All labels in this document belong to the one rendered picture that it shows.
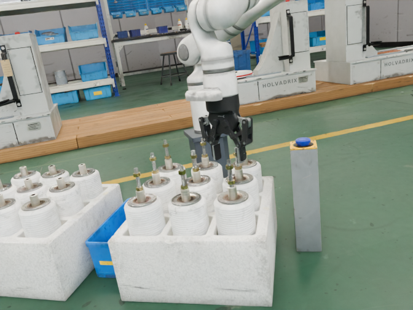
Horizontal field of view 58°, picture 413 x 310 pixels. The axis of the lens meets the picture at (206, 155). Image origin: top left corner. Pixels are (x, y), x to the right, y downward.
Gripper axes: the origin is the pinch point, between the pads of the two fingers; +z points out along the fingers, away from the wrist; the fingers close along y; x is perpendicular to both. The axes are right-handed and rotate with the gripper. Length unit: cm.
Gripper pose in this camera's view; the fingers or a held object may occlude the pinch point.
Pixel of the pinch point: (228, 155)
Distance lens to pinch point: 86.8
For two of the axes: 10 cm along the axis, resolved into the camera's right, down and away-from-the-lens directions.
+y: -7.6, -1.0, 6.4
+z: 1.3, 9.5, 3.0
